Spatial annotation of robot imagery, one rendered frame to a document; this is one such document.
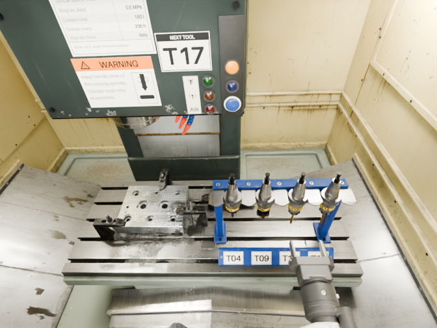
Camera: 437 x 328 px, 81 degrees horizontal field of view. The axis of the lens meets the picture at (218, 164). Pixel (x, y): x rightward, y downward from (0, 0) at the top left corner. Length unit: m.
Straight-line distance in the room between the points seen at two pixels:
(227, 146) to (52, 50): 1.09
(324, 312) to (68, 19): 0.80
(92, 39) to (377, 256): 1.29
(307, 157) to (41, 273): 1.78
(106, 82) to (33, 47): 0.13
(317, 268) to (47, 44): 0.81
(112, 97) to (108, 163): 1.58
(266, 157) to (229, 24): 1.56
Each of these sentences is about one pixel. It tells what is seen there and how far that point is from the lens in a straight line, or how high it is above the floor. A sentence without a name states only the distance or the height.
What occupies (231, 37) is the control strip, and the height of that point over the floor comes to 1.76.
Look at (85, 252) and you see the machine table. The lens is 1.30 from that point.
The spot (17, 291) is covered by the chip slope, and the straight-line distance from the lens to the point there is 1.61.
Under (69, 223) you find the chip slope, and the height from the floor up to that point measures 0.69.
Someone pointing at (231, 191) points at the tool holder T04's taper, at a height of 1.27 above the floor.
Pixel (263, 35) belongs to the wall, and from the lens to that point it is 1.60.
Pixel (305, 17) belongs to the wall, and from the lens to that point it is 1.62.
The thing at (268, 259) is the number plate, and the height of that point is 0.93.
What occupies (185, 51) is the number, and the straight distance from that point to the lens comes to 0.52.
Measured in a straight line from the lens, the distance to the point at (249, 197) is 0.89.
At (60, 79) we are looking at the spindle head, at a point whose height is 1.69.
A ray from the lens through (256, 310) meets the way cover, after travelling 1.21.
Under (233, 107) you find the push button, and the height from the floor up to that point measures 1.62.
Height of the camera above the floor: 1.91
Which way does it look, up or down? 43 degrees down
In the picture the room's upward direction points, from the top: 4 degrees counter-clockwise
